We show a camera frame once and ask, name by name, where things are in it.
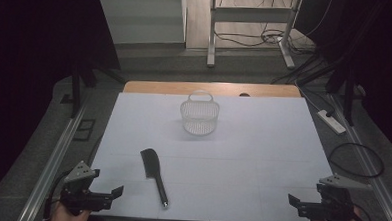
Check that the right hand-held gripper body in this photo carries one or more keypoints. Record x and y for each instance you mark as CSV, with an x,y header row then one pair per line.
x,y
335,200

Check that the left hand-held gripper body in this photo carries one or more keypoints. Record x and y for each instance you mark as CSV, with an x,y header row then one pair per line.
x,y
79,185

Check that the black kitchen knife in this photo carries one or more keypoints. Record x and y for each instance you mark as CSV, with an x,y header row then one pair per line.
x,y
150,163

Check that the white plastic basket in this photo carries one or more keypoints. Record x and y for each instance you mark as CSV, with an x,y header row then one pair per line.
x,y
198,124

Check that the person's left hand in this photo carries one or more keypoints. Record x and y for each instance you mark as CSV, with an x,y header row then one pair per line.
x,y
65,218

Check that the white table mat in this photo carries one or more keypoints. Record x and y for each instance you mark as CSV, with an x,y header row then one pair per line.
x,y
248,159

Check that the white power strip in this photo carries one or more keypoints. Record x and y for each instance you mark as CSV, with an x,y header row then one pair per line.
x,y
332,122

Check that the black tripod stand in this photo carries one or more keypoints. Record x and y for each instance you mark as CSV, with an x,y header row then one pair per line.
x,y
75,85
350,94

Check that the small dark round object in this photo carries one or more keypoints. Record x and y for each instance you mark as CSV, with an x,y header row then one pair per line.
x,y
244,94

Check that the wooden table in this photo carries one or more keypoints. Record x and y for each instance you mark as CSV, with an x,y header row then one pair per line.
x,y
185,88

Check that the black curtain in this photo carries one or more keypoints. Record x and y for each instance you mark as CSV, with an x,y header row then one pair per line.
x,y
37,33
380,48

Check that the aluminium rail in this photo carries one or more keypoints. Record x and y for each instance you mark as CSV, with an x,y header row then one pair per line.
x,y
365,158
53,164

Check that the white metal desk frame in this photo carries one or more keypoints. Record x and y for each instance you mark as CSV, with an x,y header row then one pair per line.
x,y
251,15

